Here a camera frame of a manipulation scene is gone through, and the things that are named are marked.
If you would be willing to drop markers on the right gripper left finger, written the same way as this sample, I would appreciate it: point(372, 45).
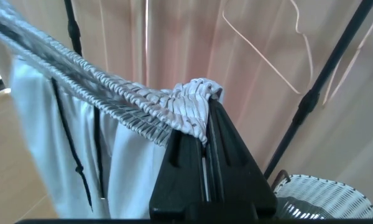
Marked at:
point(177, 186)

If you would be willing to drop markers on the white laundry basket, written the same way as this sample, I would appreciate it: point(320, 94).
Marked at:
point(323, 189)

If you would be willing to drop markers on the pale grey shorts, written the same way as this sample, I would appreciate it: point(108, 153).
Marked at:
point(133, 174)

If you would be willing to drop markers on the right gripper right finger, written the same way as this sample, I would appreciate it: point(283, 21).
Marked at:
point(236, 180)

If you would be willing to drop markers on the black clothes rack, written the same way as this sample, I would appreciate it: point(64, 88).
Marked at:
point(309, 101)

